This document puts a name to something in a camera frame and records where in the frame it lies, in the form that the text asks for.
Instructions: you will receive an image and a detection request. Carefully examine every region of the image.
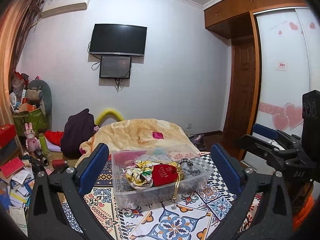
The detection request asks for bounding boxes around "red plastic bag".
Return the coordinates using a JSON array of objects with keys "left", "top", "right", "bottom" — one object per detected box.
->
[{"left": 13, "top": 71, "right": 29, "bottom": 93}]

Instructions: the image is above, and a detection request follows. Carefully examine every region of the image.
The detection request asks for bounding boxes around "purple grey bag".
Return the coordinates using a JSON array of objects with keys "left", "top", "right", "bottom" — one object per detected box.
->
[{"left": 187, "top": 134, "right": 205, "bottom": 152}]

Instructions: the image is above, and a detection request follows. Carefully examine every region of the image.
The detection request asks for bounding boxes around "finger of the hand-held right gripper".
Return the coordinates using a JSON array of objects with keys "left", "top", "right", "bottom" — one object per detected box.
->
[
  {"left": 252, "top": 123, "right": 303, "bottom": 146},
  {"left": 237, "top": 134, "right": 299, "bottom": 166}
]

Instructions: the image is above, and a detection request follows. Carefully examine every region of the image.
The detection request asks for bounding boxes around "floral scrunchie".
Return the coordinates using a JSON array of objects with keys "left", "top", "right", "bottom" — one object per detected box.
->
[{"left": 125, "top": 160, "right": 153, "bottom": 189}]

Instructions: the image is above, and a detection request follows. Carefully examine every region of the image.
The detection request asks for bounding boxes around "red cylinder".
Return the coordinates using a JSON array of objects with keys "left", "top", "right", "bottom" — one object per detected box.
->
[{"left": 52, "top": 159, "right": 68, "bottom": 170}]

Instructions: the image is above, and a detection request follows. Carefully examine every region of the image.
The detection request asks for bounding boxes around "yellow fuzzy ring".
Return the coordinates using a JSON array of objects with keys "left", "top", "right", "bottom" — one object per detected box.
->
[{"left": 95, "top": 107, "right": 125, "bottom": 127}]

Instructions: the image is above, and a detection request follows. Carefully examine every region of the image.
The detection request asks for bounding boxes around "red book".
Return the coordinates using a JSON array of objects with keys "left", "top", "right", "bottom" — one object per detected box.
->
[{"left": 0, "top": 157, "right": 25, "bottom": 178}]

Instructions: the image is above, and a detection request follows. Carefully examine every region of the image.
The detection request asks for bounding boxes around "red velvet pouch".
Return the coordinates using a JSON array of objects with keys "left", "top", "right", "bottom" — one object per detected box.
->
[{"left": 151, "top": 164, "right": 178, "bottom": 187}]

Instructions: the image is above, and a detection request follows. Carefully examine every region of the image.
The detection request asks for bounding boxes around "grey plush toy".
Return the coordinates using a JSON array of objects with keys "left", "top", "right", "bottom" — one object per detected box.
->
[{"left": 25, "top": 80, "right": 52, "bottom": 117}]

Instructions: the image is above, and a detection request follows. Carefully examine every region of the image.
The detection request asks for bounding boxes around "patterned bed sheet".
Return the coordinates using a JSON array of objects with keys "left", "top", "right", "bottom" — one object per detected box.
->
[{"left": 61, "top": 152, "right": 263, "bottom": 240}]

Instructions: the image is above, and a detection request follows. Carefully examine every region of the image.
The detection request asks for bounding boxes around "red gift box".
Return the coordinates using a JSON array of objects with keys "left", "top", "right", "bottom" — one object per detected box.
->
[{"left": 0, "top": 124, "right": 17, "bottom": 148}]

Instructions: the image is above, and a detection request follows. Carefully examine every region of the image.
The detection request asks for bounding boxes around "pink rabbit toy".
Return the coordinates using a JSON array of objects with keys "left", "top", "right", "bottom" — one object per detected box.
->
[{"left": 24, "top": 122, "right": 40, "bottom": 154}]

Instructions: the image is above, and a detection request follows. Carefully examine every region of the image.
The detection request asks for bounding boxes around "black flashlight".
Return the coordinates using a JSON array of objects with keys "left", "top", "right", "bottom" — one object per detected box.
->
[{"left": 34, "top": 149, "right": 50, "bottom": 167}]

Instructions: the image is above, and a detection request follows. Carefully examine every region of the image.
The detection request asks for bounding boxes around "orange striped curtain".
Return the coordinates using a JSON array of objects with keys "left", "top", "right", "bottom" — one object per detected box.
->
[{"left": 0, "top": 0, "right": 45, "bottom": 140}]

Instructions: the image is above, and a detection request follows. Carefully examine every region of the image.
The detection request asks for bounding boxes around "clear plastic storage box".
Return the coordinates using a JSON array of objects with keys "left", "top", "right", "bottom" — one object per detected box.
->
[{"left": 111, "top": 144, "right": 215, "bottom": 209}]

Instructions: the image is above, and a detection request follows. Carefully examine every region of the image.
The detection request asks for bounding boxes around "dark purple jacket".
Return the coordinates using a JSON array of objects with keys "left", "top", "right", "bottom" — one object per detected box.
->
[{"left": 60, "top": 108, "right": 95, "bottom": 158}]

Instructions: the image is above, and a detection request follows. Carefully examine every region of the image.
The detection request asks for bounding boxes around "green bag of items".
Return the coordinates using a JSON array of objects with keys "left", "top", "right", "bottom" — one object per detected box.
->
[{"left": 13, "top": 107, "right": 49, "bottom": 135}]

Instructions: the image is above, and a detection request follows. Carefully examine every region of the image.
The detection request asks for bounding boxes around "black wall television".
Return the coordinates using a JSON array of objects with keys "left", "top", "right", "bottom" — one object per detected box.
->
[{"left": 89, "top": 23, "right": 147, "bottom": 57}]

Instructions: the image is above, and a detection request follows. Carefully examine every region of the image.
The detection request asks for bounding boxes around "green bottle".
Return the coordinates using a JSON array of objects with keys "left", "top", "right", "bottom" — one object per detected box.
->
[{"left": 38, "top": 133, "right": 48, "bottom": 153}]

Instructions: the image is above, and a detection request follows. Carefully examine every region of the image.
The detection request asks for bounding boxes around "white air conditioner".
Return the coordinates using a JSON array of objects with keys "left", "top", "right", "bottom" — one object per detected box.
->
[{"left": 40, "top": 0, "right": 92, "bottom": 19}]

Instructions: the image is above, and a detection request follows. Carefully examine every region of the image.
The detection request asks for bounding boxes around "red cloth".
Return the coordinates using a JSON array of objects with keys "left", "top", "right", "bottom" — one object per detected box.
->
[{"left": 45, "top": 130, "right": 64, "bottom": 146}]

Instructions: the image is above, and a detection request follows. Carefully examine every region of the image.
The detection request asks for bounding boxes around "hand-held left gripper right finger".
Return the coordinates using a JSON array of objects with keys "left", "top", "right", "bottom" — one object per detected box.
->
[{"left": 207, "top": 144, "right": 293, "bottom": 240}]

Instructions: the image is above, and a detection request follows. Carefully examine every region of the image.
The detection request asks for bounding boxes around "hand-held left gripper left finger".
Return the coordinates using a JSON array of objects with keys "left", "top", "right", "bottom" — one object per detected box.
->
[{"left": 26, "top": 142, "right": 114, "bottom": 240}]

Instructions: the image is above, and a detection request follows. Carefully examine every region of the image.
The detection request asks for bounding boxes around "white sliding wardrobe door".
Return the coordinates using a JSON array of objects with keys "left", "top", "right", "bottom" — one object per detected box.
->
[{"left": 254, "top": 6, "right": 320, "bottom": 155}]

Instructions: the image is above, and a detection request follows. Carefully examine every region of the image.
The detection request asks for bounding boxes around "wooden door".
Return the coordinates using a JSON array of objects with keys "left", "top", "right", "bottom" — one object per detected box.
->
[{"left": 222, "top": 36, "right": 261, "bottom": 160}]

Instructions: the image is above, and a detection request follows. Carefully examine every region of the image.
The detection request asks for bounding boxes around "small black monitor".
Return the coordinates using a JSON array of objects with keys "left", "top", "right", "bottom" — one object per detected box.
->
[{"left": 99, "top": 56, "right": 132, "bottom": 79}]

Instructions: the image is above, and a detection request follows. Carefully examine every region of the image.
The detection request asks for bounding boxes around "gold cord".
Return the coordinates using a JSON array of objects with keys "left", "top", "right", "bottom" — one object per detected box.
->
[{"left": 172, "top": 160, "right": 181, "bottom": 201}]

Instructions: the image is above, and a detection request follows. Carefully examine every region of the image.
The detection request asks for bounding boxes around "wooden overhead cabinet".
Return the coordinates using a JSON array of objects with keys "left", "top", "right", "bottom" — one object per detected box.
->
[{"left": 203, "top": 0, "right": 308, "bottom": 39}]

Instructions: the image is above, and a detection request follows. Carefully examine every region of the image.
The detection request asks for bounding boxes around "silver glitter cloth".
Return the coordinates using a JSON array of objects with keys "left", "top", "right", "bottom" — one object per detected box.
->
[{"left": 182, "top": 162, "right": 200, "bottom": 180}]

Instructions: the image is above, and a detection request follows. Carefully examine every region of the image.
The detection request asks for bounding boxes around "yellow blanket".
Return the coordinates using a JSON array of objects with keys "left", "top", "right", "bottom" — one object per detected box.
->
[{"left": 79, "top": 119, "right": 200, "bottom": 165}]

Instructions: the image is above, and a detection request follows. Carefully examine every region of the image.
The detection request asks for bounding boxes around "pile of papers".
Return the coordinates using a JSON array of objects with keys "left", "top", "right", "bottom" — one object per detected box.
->
[{"left": 0, "top": 165, "right": 35, "bottom": 230}]

